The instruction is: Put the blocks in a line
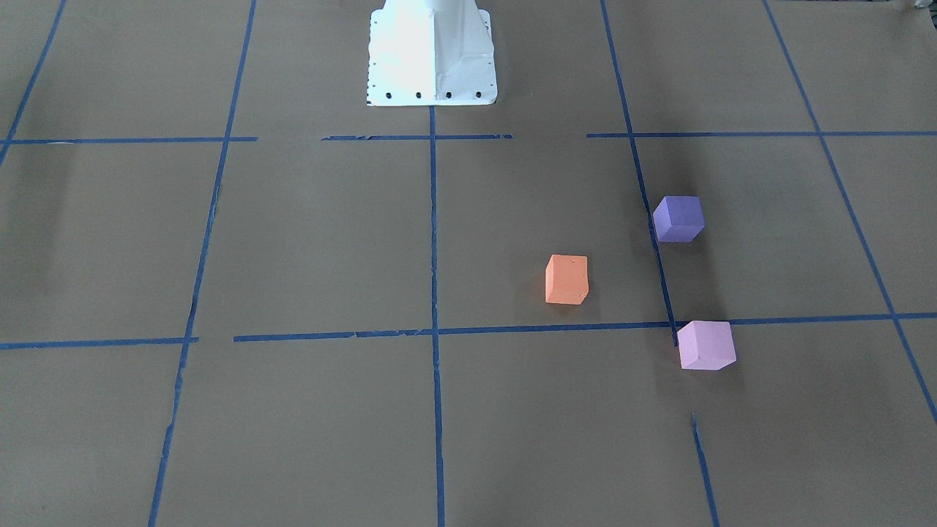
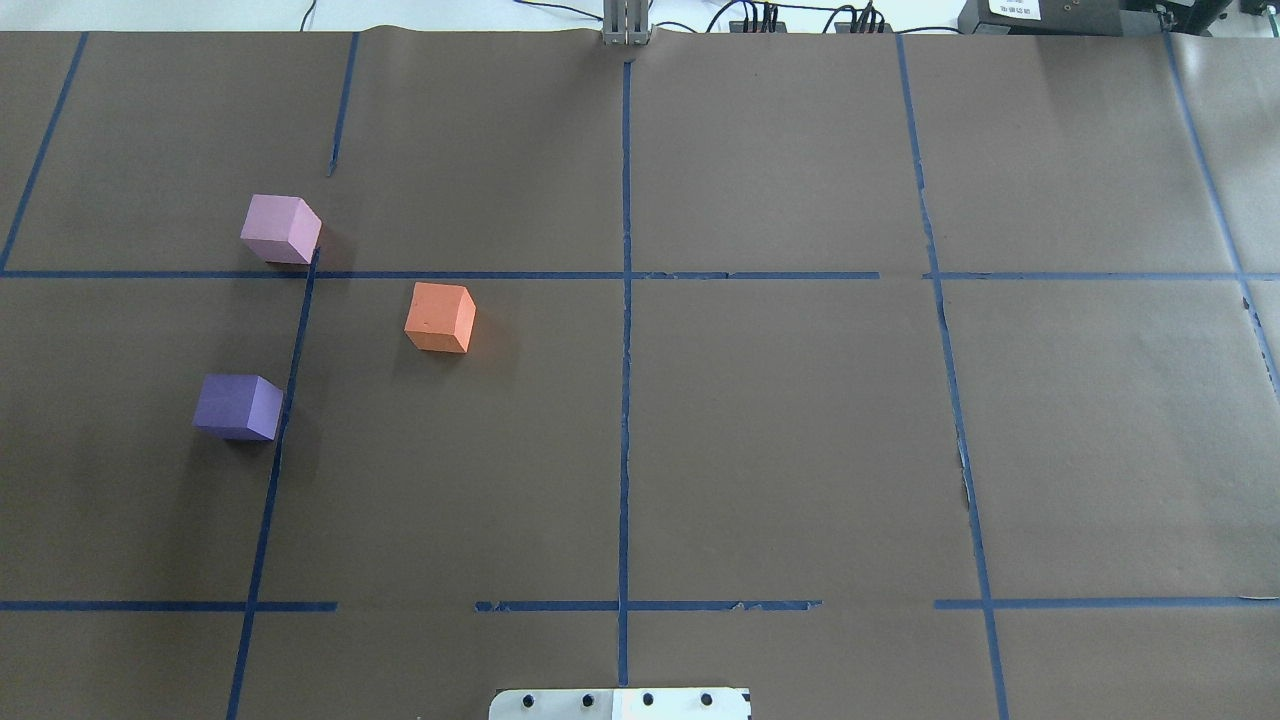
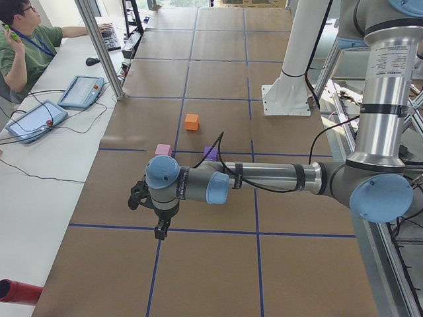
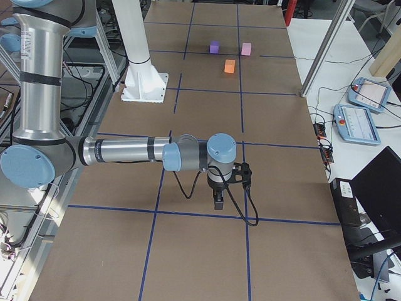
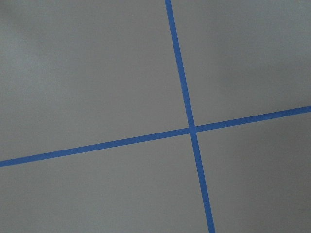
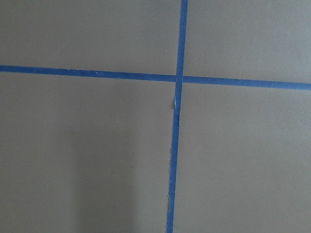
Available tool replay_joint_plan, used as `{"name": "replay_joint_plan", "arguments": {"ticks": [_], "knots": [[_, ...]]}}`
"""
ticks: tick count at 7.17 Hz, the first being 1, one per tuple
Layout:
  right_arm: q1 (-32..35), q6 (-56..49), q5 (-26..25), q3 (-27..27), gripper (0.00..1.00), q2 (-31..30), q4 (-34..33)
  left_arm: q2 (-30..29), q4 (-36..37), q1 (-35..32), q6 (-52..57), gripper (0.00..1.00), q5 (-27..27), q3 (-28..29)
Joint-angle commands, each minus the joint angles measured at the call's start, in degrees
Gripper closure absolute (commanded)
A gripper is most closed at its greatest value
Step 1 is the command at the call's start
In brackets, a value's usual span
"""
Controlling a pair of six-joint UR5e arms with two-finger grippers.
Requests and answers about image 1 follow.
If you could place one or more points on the light pink foam cube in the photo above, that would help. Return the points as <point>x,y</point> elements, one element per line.
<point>706,345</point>

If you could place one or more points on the orange foam cube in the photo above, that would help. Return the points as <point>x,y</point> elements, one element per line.
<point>567,279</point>

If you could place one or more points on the dark purple foam cube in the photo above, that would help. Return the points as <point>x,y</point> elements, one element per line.
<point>678,219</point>

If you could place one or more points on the far blue tape line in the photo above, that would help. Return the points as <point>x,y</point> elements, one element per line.
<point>28,31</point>

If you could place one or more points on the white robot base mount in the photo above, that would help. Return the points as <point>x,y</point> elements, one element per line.
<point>431,53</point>

